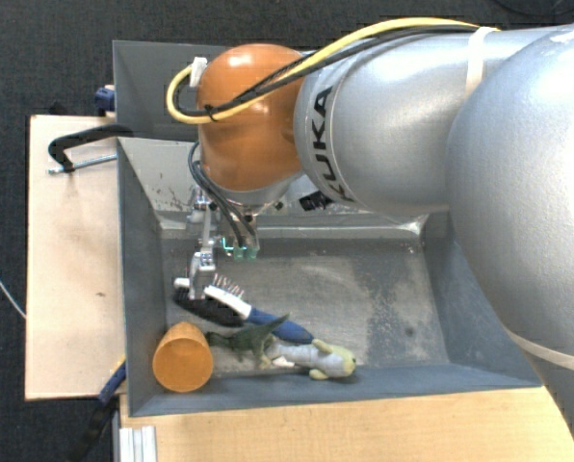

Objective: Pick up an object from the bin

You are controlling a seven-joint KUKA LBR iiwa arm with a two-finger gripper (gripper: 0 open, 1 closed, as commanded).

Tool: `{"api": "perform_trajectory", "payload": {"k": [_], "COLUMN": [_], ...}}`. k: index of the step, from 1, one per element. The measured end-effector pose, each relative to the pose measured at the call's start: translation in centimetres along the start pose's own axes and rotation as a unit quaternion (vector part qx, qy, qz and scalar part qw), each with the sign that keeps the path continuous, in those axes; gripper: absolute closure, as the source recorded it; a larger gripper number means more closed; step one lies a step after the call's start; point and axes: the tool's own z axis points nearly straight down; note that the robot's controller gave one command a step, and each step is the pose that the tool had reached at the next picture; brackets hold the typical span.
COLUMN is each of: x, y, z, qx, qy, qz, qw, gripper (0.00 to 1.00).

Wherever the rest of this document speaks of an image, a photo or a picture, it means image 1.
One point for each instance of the white and blue brush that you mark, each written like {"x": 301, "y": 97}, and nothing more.
{"x": 229, "y": 301}

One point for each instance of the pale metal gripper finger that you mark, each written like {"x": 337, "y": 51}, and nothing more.
{"x": 195, "y": 277}
{"x": 207, "y": 272}

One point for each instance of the grey and yellow plush toy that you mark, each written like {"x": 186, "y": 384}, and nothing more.
{"x": 316, "y": 356}

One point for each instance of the green toy dinosaur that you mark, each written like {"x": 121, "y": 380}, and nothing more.
{"x": 251, "y": 340}

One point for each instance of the orange cup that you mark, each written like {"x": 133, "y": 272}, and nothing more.
{"x": 183, "y": 359}

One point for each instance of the pale wood board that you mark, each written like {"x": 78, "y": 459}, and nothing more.
{"x": 72, "y": 258}

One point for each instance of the grey metal bin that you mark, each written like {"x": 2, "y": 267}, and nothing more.
{"x": 316, "y": 296}

